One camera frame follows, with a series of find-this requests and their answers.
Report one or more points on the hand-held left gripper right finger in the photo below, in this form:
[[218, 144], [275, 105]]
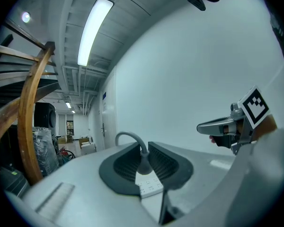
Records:
[[203, 174]]

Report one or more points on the white box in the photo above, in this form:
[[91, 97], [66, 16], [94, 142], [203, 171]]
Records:
[[88, 149]]

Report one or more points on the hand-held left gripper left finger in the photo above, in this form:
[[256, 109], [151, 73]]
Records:
[[85, 185]]

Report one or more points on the plastic-wrapped dark stack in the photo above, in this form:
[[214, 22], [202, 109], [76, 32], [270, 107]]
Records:
[[46, 150]]

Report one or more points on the white power strip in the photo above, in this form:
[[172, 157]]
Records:
[[149, 187]]

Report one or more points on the white door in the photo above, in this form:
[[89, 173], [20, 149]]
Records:
[[109, 117]]

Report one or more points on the long ceiling light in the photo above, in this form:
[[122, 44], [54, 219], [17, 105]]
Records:
[[94, 32]]

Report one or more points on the person's black printed shirt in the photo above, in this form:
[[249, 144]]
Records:
[[278, 32]]

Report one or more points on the round ceiling light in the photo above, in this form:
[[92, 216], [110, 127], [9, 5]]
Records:
[[26, 17]]

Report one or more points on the open cardboard box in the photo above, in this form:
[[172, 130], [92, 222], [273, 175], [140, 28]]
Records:
[[84, 142]]

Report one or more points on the black round-door machine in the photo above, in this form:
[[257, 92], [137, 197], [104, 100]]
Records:
[[45, 115]]

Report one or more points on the black printer with grey lid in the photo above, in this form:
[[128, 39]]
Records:
[[11, 181]]

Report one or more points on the white ceiling pipes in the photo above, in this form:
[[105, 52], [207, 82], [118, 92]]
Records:
[[85, 84]]

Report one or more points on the blue wall sign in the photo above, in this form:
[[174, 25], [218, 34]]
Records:
[[104, 96]]

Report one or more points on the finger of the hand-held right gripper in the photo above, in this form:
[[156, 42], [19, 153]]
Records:
[[210, 128], [223, 141]]

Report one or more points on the dark framed window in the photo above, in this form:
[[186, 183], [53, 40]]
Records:
[[70, 128]]

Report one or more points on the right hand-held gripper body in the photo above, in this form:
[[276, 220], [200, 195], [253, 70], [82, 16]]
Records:
[[254, 105]]

